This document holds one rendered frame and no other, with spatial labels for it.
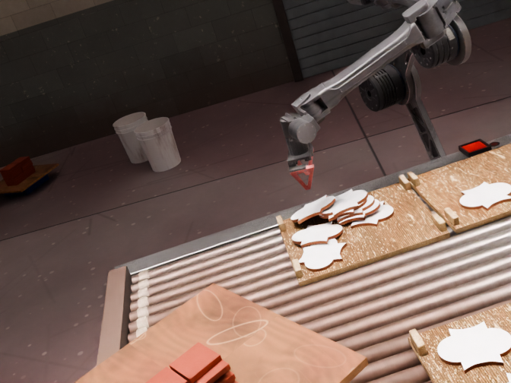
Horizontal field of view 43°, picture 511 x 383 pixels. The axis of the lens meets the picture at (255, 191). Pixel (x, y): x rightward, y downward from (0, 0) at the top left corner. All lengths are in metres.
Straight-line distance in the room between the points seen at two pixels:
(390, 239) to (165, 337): 0.65
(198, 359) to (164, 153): 4.21
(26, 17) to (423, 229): 5.44
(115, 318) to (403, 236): 0.80
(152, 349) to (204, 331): 0.12
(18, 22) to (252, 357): 5.70
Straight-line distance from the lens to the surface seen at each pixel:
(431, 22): 1.81
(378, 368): 1.41
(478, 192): 1.88
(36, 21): 6.70
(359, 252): 1.73
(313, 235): 1.82
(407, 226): 1.80
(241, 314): 1.46
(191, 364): 1.16
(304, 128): 1.70
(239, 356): 1.35
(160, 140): 5.26
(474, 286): 1.57
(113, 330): 1.77
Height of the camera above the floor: 1.87
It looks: 25 degrees down
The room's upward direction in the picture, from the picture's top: 18 degrees counter-clockwise
